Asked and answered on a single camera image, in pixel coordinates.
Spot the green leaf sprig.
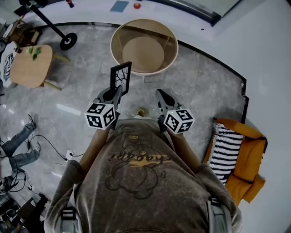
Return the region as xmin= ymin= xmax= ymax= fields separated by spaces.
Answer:
xmin=25 ymin=46 xmax=43 ymax=61

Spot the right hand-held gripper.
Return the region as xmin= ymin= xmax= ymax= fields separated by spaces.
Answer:
xmin=155 ymin=88 xmax=196 ymax=135

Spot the person's right forearm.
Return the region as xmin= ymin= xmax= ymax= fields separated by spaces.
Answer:
xmin=167 ymin=131 xmax=203 ymax=172

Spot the small wooden side table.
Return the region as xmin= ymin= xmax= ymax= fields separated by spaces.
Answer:
xmin=9 ymin=45 xmax=71 ymax=91

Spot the blue sheet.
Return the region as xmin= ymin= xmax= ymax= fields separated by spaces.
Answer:
xmin=109 ymin=0 xmax=129 ymax=13

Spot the wooden frame chair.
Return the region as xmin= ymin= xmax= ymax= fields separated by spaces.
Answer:
xmin=2 ymin=19 xmax=43 ymax=48

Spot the black wheeled stand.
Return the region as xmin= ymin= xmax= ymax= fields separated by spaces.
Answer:
xmin=18 ymin=0 xmax=78 ymax=51

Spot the pile of dark equipment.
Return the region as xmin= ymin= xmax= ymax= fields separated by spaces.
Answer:
xmin=0 ymin=168 xmax=50 ymax=233

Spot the round glass table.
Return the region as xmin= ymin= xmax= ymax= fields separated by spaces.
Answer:
xmin=110 ymin=19 xmax=179 ymax=76

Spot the black white striped cushion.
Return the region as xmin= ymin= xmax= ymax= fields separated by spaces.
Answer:
xmin=208 ymin=122 xmax=244 ymax=186

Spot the person's grey printed shirt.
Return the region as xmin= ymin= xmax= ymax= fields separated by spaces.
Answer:
xmin=44 ymin=116 xmax=243 ymax=233

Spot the orange armchair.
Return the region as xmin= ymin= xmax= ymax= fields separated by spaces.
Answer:
xmin=203 ymin=117 xmax=268 ymax=207

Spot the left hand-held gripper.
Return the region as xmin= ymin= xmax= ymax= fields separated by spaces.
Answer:
xmin=84 ymin=85 xmax=124 ymax=131

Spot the black picture frame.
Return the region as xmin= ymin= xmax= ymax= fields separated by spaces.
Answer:
xmin=110 ymin=61 xmax=132 ymax=95

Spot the grey harness strap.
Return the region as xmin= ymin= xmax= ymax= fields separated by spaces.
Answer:
xmin=206 ymin=197 xmax=230 ymax=233
xmin=59 ymin=206 xmax=79 ymax=233

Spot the black floor cable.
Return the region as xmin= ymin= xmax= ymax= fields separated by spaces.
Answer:
xmin=22 ymin=134 xmax=85 ymax=162

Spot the zebra print cushion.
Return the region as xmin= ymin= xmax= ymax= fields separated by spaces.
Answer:
xmin=0 ymin=42 xmax=16 ymax=88

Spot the person's left forearm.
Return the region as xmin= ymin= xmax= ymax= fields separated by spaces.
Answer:
xmin=78 ymin=127 xmax=110 ymax=170

